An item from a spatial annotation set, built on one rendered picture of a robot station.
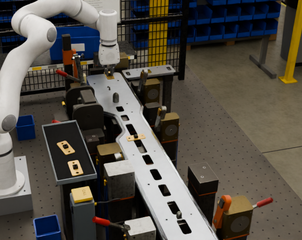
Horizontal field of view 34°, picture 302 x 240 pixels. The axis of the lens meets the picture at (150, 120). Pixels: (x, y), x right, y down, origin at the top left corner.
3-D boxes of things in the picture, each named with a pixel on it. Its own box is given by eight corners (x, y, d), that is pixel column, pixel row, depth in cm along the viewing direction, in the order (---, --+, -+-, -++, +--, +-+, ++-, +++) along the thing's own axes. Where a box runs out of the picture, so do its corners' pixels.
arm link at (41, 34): (-10, 125, 209) (14, 140, 201) (-32, 119, 199) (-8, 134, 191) (41, 19, 210) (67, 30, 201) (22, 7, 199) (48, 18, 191)
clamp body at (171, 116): (181, 177, 243) (186, 117, 225) (159, 182, 240) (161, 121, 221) (177, 170, 248) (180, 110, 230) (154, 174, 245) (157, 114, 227)
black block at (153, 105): (164, 154, 260) (166, 105, 244) (146, 157, 257) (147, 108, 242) (160, 148, 264) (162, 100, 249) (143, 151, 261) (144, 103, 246)
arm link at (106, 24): (94, 36, 240) (109, 42, 235) (94, 10, 233) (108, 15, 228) (106, 32, 246) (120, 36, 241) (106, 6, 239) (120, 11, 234)
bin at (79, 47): (104, 57, 282) (103, 36, 275) (50, 60, 277) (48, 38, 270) (102, 46, 296) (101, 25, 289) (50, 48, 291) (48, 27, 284)
